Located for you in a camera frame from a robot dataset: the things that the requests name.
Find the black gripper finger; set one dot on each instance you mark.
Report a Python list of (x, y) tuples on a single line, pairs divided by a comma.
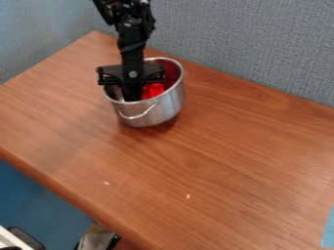
[(131, 92)]

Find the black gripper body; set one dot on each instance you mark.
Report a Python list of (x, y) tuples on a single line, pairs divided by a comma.
[(132, 71)]

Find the red star-profile block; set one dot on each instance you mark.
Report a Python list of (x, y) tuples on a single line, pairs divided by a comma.
[(151, 90)]

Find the metal pot with handle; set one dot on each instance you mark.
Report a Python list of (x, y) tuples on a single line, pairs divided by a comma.
[(156, 110)]

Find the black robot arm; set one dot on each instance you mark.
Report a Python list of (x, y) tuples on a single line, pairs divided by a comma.
[(133, 22)]

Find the black and white object corner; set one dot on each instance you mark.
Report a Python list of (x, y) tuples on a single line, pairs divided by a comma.
[(16, 239)]

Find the grey bracket under table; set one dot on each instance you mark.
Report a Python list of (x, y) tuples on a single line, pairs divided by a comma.
[(97, 238)]

